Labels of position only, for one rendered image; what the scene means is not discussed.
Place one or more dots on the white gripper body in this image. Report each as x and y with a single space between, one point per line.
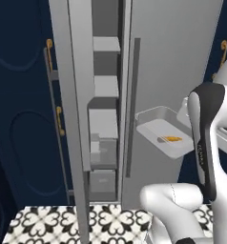
183 112

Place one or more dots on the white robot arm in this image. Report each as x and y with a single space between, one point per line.
220 178

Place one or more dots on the orange shrimp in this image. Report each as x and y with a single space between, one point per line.
173 138

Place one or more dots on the clear vegetable container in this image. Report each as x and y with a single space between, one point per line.
226 139

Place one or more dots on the grey freezer rack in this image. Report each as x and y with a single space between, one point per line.
103 122
106 44
106 85

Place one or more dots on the grey freezer drawer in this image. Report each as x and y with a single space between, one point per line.
103 152
102 184

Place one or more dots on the grey freezer door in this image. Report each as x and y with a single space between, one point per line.
74 95

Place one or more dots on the grey fridge freezer body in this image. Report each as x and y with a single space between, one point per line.
106 19

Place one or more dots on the grey fridge door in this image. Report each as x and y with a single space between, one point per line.
175 63

